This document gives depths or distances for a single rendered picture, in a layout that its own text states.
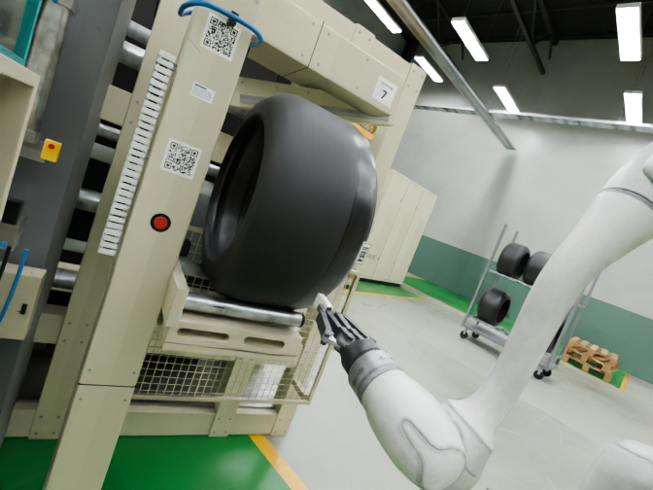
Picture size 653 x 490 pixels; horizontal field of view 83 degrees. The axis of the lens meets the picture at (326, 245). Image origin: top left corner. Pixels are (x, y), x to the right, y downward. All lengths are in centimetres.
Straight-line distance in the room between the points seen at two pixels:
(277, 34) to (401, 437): 114
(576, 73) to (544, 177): 308
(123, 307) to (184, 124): 46
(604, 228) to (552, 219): 1146
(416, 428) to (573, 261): 34
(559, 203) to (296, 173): 1157
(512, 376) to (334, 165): 55
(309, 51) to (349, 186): 60
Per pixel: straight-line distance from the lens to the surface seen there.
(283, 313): 105
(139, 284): 101
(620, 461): 95
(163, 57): 98
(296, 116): 91
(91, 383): 113
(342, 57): 140
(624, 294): 1170
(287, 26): 133
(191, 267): 123
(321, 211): 83
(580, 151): 1260
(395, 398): 59
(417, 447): 56
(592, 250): 67
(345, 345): 70
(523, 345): 69
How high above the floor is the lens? 124
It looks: 6 degrees down
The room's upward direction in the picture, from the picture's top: 21 degrees clockwise
